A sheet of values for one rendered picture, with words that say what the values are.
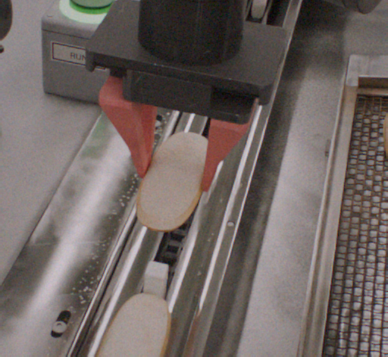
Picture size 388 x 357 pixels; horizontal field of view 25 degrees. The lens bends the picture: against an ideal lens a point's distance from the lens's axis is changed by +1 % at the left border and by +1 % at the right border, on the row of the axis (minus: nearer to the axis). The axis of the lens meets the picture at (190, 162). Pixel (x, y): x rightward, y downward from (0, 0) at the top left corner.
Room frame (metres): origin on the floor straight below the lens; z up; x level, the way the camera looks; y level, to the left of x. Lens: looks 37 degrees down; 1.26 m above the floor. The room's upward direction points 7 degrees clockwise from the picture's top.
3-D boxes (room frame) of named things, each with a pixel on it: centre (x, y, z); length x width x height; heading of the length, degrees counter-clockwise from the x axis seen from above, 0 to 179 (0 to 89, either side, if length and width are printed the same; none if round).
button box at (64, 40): (0.67, 0.10, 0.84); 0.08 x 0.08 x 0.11; 81
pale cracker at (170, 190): (0.42, 0.01, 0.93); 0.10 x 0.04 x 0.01; 171
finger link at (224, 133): (0.42, 0.00, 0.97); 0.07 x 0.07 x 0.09; 81
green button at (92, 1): (0.67, 0.10, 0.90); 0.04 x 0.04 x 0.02
